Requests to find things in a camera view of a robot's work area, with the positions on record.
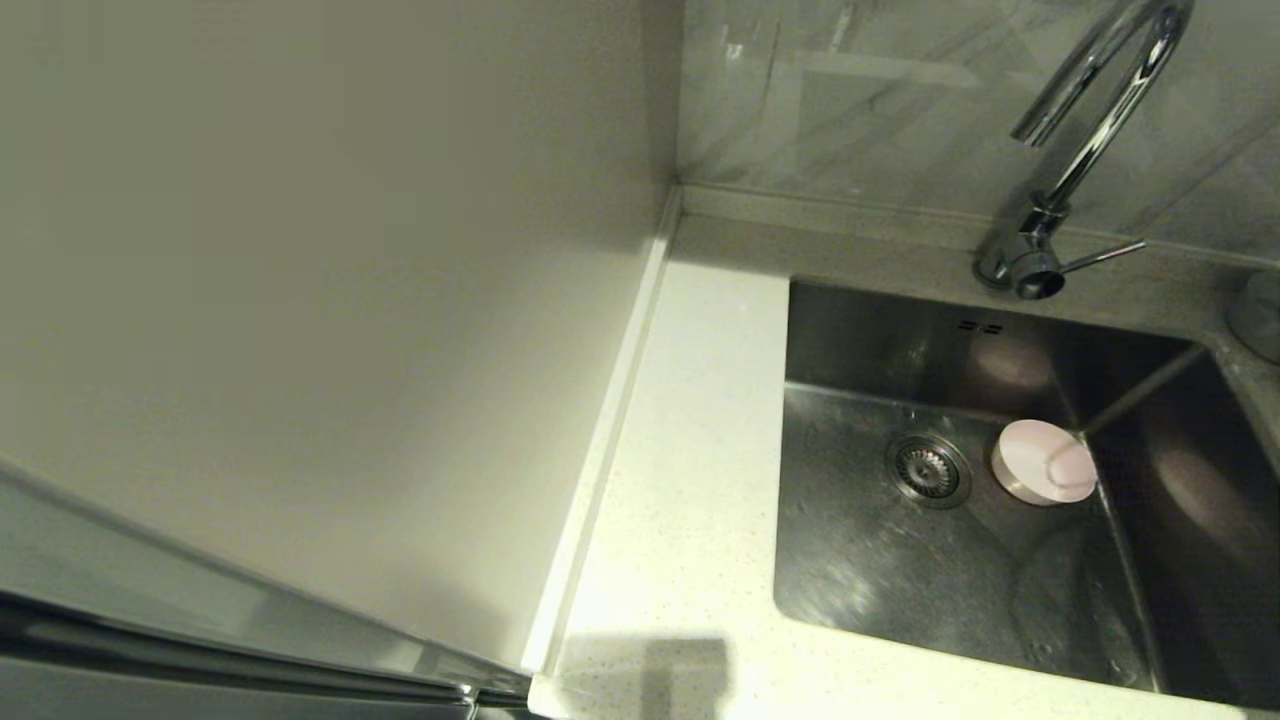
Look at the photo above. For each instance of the pink bowl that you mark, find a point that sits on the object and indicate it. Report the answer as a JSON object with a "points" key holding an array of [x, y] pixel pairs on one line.
{"points": [[1035, 455]]}

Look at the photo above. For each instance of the metal sink drain strainer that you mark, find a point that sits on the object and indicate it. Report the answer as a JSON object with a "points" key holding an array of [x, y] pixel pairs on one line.
{"points": [[927, 470]]}

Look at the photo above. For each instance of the stainless steel sink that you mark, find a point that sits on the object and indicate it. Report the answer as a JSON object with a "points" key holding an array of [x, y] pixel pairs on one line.
{"points": [[900, 580]]}

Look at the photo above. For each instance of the chrome gooseneck faucet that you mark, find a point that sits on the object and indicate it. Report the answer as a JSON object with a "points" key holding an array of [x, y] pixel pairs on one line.
{"points": [[1035, 262]]}

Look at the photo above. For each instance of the stainless steel refrigerator door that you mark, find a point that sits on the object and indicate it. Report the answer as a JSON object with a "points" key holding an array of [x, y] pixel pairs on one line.
{"points": [[100, 650]]}

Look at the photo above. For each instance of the light blue bowl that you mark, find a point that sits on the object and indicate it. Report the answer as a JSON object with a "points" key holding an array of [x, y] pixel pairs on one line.
{"points": [[1258, 315]]}

